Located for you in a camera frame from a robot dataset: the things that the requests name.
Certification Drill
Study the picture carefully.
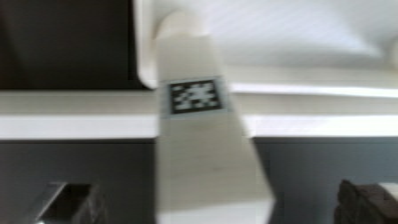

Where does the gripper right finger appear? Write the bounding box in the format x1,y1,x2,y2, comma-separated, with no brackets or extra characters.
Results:
333,180,398,224

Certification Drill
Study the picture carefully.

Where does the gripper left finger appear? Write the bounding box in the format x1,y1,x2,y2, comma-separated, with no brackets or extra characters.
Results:
31,182,106,224

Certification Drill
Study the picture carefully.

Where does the white desk top tray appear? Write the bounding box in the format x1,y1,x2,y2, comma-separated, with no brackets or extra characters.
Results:
131,0,398,98

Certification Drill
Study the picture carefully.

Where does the white desk leg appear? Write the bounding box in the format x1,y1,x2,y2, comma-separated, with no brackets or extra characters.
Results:
154,11,275,224

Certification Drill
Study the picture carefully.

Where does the white front wall fence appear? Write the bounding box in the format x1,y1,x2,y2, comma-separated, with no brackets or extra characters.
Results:
0,91,398,140

